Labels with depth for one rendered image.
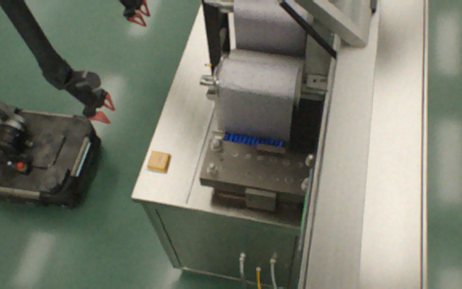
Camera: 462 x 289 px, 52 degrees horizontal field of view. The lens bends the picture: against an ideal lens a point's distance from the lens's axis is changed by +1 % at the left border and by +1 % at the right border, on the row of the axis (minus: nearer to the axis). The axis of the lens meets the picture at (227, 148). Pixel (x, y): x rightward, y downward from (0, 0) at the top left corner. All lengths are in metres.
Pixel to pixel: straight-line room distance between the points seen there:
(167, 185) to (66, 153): 1.12
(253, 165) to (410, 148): 0.59
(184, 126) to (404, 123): 0.92
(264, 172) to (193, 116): 0.45
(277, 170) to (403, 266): 0.65
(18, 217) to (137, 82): 1.14
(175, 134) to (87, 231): 1.10
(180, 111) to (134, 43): 1.66
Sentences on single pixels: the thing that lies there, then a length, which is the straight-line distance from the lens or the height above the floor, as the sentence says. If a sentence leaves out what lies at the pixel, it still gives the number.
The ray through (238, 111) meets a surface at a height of 1.17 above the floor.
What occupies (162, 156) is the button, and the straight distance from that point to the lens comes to 1.76.
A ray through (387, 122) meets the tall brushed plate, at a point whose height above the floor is 1.44.
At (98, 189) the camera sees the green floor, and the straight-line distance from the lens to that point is 2.85.
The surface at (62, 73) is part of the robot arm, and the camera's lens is 1.64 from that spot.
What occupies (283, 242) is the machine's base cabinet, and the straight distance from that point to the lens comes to 1.78.
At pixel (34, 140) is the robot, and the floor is 0.26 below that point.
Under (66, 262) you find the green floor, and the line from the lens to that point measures 2.73.
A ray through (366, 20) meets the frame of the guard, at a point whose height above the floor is 1.67.
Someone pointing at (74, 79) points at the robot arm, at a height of 1.26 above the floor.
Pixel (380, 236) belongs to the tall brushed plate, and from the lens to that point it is 1.07.
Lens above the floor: 2.40
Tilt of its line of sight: 58 degrees down
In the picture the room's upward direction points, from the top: 6 degrees counter-clockwise
